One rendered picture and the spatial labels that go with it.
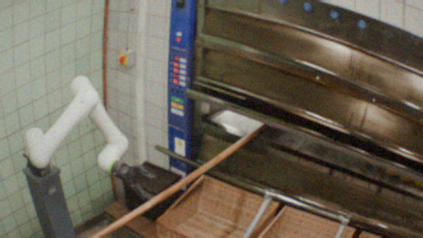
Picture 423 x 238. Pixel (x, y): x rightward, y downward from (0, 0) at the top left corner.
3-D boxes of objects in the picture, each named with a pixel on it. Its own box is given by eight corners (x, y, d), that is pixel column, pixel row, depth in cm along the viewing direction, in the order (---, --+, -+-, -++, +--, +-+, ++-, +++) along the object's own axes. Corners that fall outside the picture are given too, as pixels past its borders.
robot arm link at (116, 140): (79, 110, 232) (89, 113, 225) (92, 94, 237) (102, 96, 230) (112, 156, 255) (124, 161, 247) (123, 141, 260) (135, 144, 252)
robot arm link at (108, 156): (99, 170, 249) (91, 159, 241) (110, 154, 255) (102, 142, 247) (115, 180, 242) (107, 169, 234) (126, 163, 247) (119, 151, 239)
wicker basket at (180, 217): (202, 206, 314) (203, 172, 302) (274, 233, 285) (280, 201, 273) (156, 237, 279) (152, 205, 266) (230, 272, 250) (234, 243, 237)
